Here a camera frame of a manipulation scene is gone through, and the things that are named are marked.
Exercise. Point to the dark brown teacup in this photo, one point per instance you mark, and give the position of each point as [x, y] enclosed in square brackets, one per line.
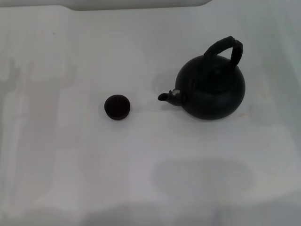
[117, 107]

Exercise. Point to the white tablecloth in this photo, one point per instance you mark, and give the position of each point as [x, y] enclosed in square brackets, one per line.
[141, 153]

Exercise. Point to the black round teapot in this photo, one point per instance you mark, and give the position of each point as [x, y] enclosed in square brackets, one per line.
[211, 94]

